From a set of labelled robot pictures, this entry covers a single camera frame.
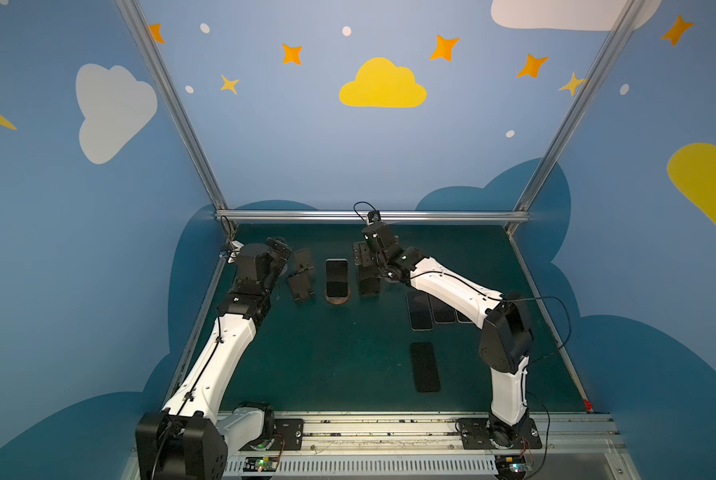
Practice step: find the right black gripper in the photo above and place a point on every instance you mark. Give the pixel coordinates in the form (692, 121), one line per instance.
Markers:
(366, 258)

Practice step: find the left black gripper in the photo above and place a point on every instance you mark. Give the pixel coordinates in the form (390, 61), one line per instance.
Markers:
(289, 264)

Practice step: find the black folding phone stand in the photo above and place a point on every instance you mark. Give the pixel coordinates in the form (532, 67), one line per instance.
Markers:
(300, 286)

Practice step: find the grey phone stand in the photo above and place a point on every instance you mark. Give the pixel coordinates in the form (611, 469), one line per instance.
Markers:
(304, 261)

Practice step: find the black phone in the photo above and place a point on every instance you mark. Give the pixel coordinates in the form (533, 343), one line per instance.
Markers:
(362, 255)
(442, 312)
(424, 367)
(419, 310)
(336, 273)

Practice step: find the white-edged phone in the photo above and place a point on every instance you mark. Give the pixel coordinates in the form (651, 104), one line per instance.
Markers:
(462, 318)

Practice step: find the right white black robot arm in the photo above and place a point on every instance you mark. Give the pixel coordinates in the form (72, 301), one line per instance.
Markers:
(506, 330)

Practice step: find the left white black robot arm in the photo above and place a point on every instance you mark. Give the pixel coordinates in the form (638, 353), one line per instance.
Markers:
(187, 439)

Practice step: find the black back middle phone stand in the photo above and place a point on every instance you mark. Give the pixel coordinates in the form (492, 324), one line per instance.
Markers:
(369, 280)

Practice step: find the brown round phone stand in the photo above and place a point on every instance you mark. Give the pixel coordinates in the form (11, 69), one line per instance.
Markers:
(337, 300)

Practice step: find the left controller board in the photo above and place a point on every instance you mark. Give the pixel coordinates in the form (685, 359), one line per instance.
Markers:
(260, 464)

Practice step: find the controller board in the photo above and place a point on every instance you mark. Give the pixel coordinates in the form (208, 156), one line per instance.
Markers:
(260, 464)
(510, 467)

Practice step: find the right controller board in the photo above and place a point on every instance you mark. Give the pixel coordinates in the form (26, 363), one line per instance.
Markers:
(510, 467)

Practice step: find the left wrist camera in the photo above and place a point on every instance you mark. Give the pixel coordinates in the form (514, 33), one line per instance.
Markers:
(230, 249)

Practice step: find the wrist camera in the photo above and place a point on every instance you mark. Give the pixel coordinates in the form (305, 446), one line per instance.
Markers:
(373, 216)
(230, 249)

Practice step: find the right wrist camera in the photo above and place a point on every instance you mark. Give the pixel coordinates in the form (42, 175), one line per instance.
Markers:
(373, 216)

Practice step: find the back aluminium frame bar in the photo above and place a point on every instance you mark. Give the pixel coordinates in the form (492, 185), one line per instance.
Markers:
(317, 216)

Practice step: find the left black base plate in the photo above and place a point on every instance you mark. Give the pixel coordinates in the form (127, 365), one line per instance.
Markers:
(284, 434)

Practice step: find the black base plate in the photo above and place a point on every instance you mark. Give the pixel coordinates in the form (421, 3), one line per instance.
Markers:
(481, 434)
(284, 434)

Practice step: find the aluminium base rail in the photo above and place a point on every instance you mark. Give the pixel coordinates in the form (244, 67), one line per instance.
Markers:
(426, 445)

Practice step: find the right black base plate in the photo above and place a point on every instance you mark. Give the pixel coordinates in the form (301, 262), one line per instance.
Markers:
(481, 434)

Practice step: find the left aluminium frame post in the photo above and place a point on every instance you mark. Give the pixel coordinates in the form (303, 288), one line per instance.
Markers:
(135, 20)

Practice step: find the aluminium frame post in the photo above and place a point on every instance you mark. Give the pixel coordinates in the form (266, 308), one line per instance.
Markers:
(604, 61)
(135, 20)

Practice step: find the right aluminium frame post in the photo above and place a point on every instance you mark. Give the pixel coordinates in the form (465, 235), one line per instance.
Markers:
(604, 61)

